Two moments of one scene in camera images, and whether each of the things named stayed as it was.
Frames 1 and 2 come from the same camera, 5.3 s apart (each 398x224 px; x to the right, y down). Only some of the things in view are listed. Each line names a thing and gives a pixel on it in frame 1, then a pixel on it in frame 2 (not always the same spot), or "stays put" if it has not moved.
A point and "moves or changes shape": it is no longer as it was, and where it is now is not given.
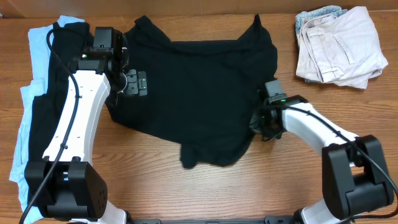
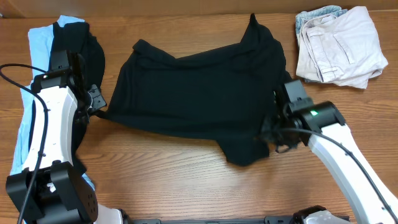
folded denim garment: x=303 y=17 stays put
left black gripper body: x=135 y=83 → x=94 y=100
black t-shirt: x=200 y=96 moves or changes shape
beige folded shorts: x=341 y=47 stays put
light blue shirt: x=40 y=40 stays put
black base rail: x=269 y=219 stays put
